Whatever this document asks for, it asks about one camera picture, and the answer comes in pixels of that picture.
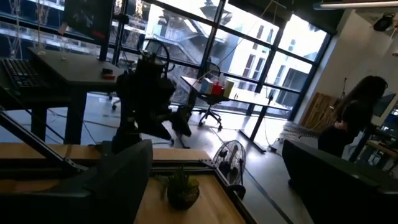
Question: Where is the dark computer monitor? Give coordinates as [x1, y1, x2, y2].
[373, 92, 397, 118]

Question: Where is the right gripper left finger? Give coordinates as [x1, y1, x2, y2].
[0, 139, 153, 224]

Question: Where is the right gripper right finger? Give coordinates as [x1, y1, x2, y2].
[282, 139, 398, 224]

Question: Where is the dark office desk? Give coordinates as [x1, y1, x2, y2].
[0, 46, 125, 146]

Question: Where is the black computer monitor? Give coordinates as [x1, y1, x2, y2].
[62, 0, 116, 62]

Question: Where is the wooden desk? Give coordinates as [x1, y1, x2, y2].
[348, 124, 398, 175]

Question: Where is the black office chair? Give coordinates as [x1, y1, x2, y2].
[192, 60, 224, 131]

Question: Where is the white office desk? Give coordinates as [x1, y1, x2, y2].
[181, 75, 292, 153]

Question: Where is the white green box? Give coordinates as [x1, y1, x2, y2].
[223, 79, 236, 99]

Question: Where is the potted green succulent plant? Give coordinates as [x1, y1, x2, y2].
[155, 166, 201, 211]

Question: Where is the black ceiling spotlight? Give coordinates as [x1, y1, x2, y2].
[373, 12, 396, 32]

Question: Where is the person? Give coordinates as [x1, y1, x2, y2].
[317, 75, 389, 159]

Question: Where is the black floor fan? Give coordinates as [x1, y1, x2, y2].
[213, 139, 248, 200]

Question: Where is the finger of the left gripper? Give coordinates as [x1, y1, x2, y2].
[139, 116, 174, 139]
[172, 105, 193, 138]

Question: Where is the white ceiling strip light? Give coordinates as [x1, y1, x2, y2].
[313, 1, 398, 11]

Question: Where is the small red black object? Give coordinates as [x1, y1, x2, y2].
[101, 67, 116, 80]

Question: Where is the black computer keyboard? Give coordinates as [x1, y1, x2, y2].
[0, 57, 49, 96]

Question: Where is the wooden board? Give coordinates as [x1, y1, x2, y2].
[300, 92, 340, 131]

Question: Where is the blue white box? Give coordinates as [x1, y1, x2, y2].
[200, 77, 215, 95]

